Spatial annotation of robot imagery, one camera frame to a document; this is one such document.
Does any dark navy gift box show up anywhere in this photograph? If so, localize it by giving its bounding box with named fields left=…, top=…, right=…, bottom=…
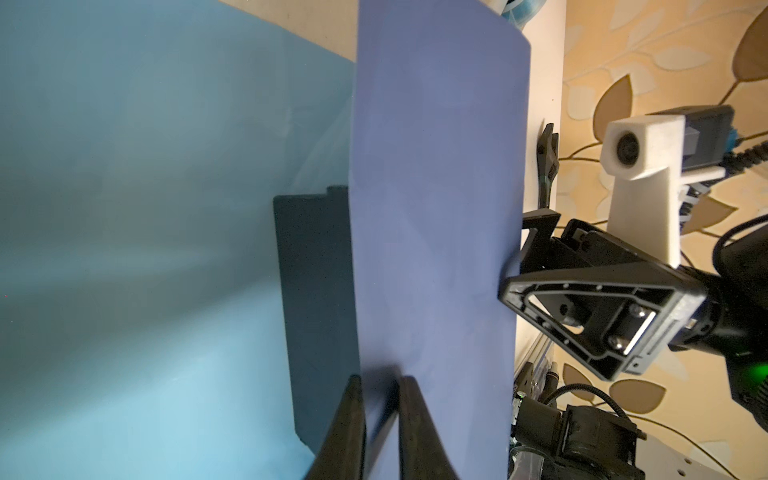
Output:
left=273, top=186, right=360, bottom=454

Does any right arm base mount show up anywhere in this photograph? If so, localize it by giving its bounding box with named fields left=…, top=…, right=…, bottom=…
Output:
left=508, top=362, right=647, bottom=479

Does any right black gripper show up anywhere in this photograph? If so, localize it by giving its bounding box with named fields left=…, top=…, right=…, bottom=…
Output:
left=499, top=208, right=723, bottom=381

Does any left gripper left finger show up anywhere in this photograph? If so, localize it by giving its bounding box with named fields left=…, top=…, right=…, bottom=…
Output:
left=305, top=375, right=366, bottom=480

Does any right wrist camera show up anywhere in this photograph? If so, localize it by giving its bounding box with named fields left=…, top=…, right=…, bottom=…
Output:
left=600, top=105, right=735, bottom=268

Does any blue wrapping paper sheet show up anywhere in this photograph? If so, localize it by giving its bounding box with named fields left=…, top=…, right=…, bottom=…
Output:
left=1, top=1, right=530, bottom=479

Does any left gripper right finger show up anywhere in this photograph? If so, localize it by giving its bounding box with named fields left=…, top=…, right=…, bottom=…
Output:
left=397, top=376, right=459, bottom=480

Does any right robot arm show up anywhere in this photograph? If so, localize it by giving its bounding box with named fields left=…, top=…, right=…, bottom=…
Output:
left=498, top=209, right=767, bottom=425

